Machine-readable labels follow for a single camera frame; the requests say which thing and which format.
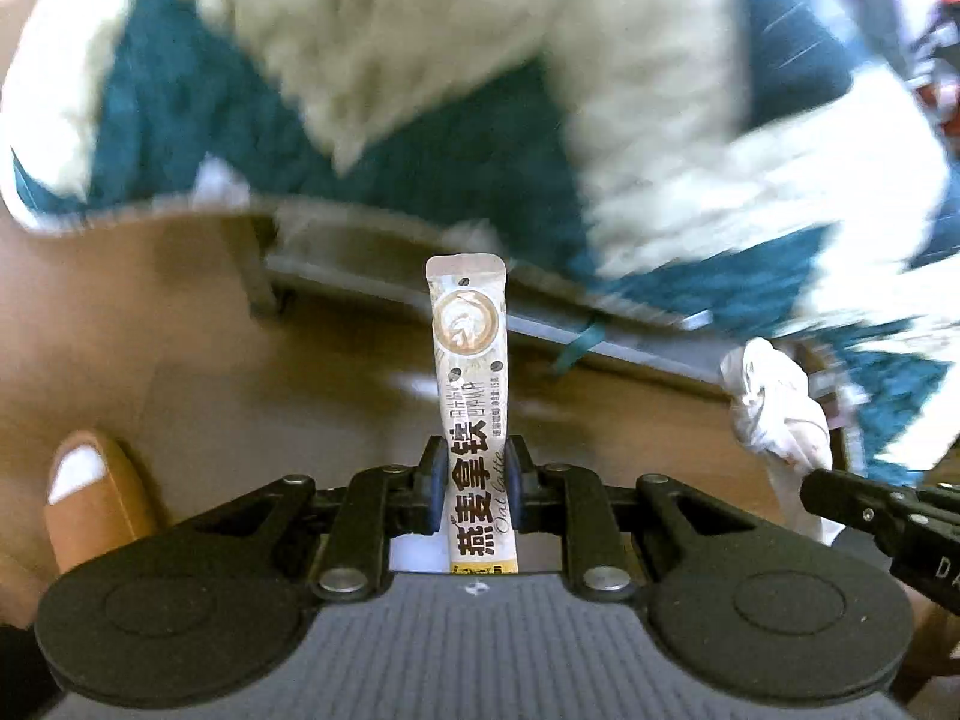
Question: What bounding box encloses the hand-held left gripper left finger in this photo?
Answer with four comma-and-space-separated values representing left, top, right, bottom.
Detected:
191, 435, 451, 602

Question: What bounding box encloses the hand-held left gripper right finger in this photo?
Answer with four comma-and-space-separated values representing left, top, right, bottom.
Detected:
504, 435, 758, 602

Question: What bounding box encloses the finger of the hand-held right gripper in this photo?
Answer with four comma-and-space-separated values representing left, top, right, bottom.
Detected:
799, 469, 912, 541

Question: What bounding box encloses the beige coffee sachet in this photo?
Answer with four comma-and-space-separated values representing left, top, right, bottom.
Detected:
424, 253, 522, 577

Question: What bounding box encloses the white tissue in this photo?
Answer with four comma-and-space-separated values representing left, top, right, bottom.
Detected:
718, 337, 848, 547

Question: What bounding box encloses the grey metal bench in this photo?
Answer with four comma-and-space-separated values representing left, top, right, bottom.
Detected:
244, 210, 758, 391

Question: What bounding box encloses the brown block with white cap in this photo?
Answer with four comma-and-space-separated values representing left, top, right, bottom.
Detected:
43, 431, 158, 578

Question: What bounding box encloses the teal cream zigzag quilt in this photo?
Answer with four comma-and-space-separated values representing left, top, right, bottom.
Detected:
0, 0, 960, 488

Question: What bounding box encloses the teal strap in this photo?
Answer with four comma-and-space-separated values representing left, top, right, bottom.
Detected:
555, 315, 608, 376

